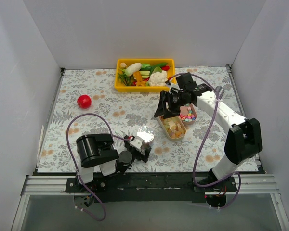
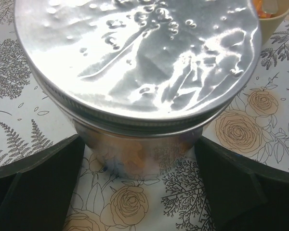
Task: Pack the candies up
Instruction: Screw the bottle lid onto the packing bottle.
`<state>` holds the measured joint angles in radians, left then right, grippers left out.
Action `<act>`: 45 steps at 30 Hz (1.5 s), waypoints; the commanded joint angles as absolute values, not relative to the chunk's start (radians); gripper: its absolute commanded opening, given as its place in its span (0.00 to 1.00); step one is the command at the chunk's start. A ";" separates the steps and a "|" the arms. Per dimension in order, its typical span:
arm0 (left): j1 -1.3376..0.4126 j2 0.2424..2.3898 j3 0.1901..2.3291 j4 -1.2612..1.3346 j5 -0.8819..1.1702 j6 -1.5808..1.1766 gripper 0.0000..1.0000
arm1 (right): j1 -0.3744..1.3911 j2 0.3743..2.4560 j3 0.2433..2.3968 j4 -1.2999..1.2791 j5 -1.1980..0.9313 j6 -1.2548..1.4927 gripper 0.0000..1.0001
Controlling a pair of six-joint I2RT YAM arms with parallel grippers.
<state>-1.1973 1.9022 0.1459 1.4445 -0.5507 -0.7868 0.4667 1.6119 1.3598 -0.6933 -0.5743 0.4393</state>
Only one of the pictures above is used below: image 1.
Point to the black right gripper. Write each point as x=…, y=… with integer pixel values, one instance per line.
x=170, y=103

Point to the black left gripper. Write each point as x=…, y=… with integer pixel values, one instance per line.
x=139, y=153

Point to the silver metal jar lid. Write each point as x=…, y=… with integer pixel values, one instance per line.
x=146, y=132

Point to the pink tray of colourful candies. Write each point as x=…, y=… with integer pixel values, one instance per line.
x=187, y=114

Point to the beige tray of orange candies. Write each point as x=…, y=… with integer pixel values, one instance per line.
x=173, y=128

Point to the silver metal scoop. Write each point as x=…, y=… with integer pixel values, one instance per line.
x=220, y=91

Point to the clear glass jar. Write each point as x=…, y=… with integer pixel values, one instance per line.
x=147, y=143

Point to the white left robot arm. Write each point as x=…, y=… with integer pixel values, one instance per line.
x=97, y=150

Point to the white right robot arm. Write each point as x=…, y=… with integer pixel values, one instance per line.
x=243, y=139

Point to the white cauliflower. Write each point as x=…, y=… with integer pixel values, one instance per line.
x=158, y=78

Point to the green cucumber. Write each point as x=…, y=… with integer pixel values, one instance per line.
x=162, y=64

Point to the yellow plastic bin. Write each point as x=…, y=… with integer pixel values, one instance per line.
x=121, y=87

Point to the white radish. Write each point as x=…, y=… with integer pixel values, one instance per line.
x=130, y=70

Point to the red apple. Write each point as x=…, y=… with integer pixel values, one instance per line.
x=84, y=101

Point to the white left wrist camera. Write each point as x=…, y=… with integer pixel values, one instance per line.
x=137, y=143

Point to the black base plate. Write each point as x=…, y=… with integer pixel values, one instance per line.
x=194, y=194

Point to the aluminium frame rail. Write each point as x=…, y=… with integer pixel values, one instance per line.
x=246, y=183

